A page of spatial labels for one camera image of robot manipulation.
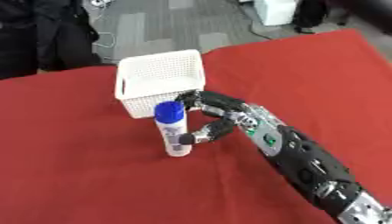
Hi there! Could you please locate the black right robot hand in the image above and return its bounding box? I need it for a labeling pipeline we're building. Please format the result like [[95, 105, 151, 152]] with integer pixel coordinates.
[[174, 89, 261, 145]]

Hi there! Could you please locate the white box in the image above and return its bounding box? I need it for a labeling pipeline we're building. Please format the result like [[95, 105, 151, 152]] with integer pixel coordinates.
[[252, 0, 300, 27]]

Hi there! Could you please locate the white bottle with blue cap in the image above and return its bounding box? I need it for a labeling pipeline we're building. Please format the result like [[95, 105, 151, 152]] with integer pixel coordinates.
[[153, 101, 195, 158]]

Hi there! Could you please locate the white perforated plastic basket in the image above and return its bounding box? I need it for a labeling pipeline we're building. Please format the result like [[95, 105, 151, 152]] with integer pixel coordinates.
[[113, 48, 207, 120]]

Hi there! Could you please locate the person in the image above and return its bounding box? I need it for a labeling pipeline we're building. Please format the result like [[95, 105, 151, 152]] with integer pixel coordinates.
[[0, 0, 104, 81]]

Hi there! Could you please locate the white cable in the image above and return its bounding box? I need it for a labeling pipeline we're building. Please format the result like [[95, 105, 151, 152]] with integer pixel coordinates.
[[88, 31, 118, 63]]

